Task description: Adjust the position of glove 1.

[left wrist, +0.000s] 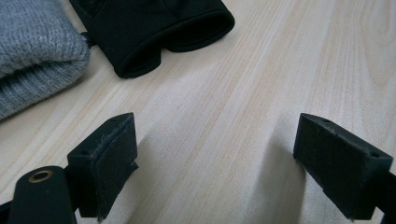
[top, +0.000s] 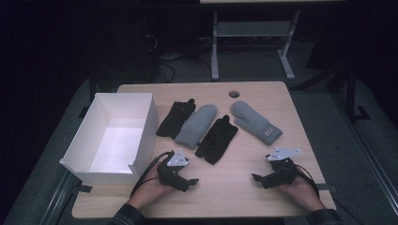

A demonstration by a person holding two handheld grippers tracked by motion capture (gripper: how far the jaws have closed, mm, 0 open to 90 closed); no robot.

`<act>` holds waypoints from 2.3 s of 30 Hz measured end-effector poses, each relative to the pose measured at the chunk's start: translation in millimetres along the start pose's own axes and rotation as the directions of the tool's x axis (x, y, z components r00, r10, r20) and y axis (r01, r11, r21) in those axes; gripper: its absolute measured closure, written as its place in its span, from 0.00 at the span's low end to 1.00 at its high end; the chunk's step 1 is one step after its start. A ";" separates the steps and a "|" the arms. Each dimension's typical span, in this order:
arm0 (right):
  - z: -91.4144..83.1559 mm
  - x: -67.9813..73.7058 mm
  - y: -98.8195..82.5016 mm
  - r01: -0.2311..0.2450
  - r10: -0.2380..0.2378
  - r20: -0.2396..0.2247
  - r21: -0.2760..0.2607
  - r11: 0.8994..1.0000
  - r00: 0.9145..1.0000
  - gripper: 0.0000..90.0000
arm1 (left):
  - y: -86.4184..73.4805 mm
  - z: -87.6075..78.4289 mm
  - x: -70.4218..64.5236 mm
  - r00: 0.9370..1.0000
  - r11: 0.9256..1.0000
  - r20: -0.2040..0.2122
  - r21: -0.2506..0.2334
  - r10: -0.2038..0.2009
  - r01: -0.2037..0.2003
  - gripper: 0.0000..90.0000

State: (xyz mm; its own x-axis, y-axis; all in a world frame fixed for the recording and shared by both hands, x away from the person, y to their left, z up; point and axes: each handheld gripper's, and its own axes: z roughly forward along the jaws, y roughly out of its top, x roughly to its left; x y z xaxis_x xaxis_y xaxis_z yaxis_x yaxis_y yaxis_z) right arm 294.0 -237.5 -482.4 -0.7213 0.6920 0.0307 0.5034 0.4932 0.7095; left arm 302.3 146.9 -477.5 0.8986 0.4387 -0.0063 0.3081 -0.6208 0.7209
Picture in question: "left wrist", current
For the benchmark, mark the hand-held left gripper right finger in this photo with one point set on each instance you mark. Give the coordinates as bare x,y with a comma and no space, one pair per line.
339,165

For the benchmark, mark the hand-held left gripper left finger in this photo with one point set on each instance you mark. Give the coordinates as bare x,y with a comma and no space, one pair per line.
102,168

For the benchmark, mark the grey sock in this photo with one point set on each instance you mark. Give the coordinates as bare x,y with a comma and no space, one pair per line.
31,46

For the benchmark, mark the black sock on table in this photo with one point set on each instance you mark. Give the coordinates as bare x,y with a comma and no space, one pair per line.
140,28

